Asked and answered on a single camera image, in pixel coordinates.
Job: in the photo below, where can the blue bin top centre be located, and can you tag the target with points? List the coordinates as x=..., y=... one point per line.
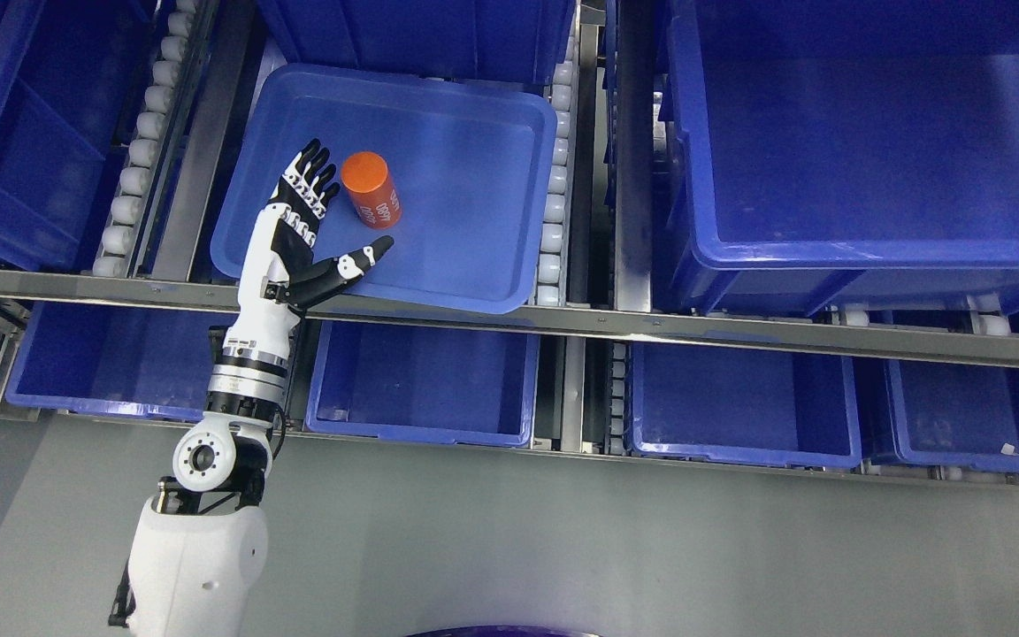
x=517, y=42

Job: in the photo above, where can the shallow blue tray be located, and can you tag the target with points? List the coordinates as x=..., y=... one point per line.
x=470, y=164

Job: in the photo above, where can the white roller track left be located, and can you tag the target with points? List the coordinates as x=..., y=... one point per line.
x=134, y=207

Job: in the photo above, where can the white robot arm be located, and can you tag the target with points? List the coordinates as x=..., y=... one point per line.
x=202, y=540

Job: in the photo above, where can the lower blue bin far right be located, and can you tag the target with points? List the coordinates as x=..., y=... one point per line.
x=931, y=414

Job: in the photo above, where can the white roller track centre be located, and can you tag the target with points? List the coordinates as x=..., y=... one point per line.
x=550, y=276

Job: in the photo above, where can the lower blue bin centre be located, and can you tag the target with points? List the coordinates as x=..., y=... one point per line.
x=424, y=385

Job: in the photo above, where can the large blue bin right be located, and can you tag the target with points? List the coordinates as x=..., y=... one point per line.
x=835, y=154

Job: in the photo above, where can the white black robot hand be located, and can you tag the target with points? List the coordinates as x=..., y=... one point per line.
x=281, y=278

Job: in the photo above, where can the lower blue bin far left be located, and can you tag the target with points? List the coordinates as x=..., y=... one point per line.
x=115, y=361

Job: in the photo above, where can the orange cylindrical capacitor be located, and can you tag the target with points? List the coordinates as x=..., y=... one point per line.
x=367, y=180

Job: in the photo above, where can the white roller track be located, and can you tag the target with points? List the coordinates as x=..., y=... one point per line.
x=550, y=276
x=134, y=207

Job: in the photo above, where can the blue bin upper left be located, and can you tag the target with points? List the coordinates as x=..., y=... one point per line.
x=66, y=69

